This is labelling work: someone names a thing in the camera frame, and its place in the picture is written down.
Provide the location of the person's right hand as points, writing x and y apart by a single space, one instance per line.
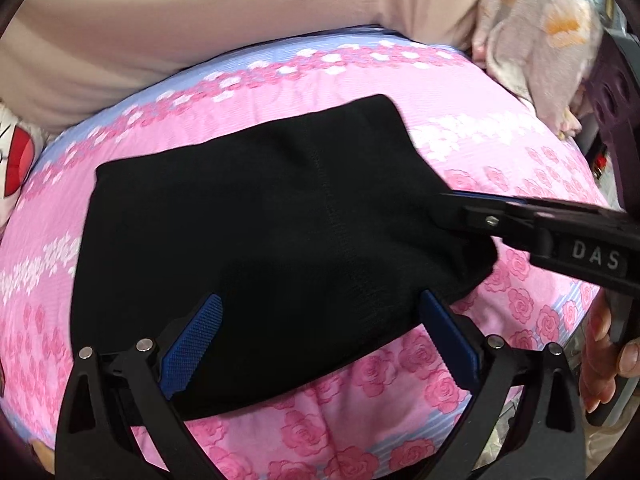
595 360

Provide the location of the pale floral print cloth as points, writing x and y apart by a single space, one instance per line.
540 35

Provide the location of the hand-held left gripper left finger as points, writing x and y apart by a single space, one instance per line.
195 345

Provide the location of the pink rose print bedsheet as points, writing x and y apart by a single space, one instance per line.
350 80

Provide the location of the white cartoon face pillow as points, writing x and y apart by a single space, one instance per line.
15 160

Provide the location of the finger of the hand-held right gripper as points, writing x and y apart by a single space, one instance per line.
490 222
500 201

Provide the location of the black pants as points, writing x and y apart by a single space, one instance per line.
250 240

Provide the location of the beige blanket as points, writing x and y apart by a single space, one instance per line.
200 25

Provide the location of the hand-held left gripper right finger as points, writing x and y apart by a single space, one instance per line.
445 332

